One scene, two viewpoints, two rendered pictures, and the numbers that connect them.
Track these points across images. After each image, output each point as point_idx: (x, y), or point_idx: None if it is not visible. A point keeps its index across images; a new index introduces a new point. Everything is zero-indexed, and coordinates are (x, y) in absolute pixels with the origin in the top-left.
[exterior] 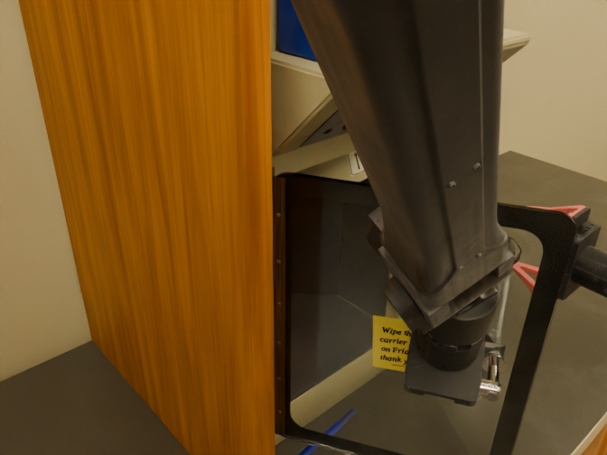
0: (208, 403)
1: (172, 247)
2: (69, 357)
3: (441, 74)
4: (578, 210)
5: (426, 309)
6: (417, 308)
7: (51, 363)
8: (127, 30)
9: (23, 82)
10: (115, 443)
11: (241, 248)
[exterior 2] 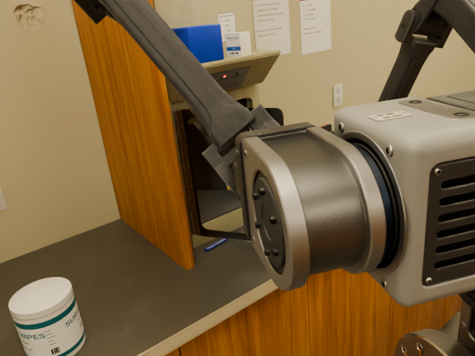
0: (162, 213)
1: (143, 143)
2: (109, 224)
3: None
4: (324, 125)
5: (200, 121)
6: (202, 126)
7: (101, 227)
8: (121, 62)
9: (88, 96)
10: (128, 248)
11: (161, 130)
